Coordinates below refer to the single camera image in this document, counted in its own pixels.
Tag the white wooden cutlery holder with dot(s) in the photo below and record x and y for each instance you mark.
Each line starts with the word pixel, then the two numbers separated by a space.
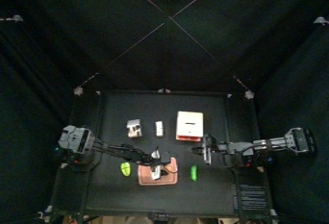
pixel 134 128

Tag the grey frame corner bracket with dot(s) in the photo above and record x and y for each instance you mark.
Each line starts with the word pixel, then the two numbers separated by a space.
pixel 77 90
pixel 16 18
pixel 320 20
pixel 163 90
pixel 249 94

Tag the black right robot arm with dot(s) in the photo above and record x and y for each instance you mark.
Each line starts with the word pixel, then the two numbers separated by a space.
pixel 265 144

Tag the pink plastic tray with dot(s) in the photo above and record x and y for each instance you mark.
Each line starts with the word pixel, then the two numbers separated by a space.
pixel 146 178

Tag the white text label sticker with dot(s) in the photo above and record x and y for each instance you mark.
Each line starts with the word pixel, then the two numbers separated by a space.
pixel 253 197

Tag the small wooden picture block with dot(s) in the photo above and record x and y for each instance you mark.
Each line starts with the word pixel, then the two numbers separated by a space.
pixel 159 128

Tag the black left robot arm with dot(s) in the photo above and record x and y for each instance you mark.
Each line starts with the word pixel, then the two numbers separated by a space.
pixel 115 150

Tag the green toy vegetable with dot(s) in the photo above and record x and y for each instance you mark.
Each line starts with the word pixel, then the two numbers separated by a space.
pixel 194 172
pixel 124 169

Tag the wooden box red drawer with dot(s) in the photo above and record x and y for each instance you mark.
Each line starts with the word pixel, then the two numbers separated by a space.
pixel 188 127

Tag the vertical metal frame pole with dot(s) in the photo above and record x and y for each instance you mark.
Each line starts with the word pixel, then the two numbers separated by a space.
pixel 166 32

